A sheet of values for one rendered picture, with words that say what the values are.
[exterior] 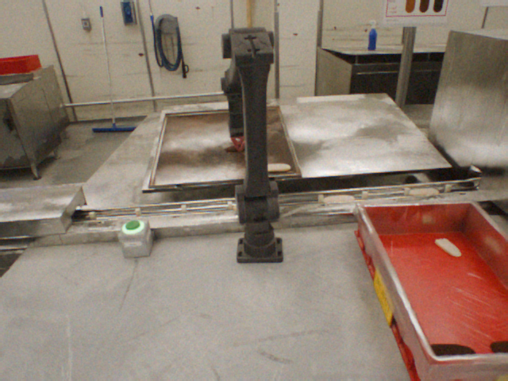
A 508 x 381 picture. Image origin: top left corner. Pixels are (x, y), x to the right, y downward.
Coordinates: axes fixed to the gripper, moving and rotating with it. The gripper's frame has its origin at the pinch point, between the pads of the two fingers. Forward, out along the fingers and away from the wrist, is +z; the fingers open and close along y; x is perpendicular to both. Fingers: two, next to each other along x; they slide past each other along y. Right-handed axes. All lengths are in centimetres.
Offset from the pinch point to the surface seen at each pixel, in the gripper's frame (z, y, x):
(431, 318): -1, -77, -30
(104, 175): 12, 10, 54
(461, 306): -1, -75, -38
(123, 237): -3, -42, 36
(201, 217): 1.2, -33.3, 15.9
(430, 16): -30, 44, -96
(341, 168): 1.5, -18.8, -32.3
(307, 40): 53, 298, -121
